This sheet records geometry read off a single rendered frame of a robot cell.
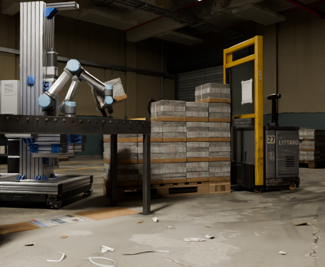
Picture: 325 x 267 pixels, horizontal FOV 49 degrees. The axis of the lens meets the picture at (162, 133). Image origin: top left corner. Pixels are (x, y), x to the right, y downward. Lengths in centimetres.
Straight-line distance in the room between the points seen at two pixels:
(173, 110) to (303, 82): 675
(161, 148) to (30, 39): 176
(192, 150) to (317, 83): 654
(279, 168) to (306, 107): 580
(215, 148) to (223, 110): 46
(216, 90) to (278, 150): 106
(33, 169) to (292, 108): 795
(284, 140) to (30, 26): 315
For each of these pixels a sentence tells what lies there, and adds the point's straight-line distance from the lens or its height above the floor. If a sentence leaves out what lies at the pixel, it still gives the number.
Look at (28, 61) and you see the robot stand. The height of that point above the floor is 142.
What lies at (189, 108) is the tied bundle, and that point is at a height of 98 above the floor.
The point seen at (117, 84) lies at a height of 120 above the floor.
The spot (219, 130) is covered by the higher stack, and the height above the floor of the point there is 74.
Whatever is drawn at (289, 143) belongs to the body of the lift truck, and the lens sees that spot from 470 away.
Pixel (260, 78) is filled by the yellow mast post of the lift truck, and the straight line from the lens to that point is 443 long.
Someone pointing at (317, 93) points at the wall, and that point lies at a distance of 1019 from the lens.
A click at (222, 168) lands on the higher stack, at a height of 29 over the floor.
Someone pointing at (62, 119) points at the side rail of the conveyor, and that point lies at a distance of 265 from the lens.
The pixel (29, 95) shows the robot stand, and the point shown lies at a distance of 390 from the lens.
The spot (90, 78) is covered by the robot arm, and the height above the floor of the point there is 123.
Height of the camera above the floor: 65
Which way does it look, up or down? 1 degrees up
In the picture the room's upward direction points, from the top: straight up
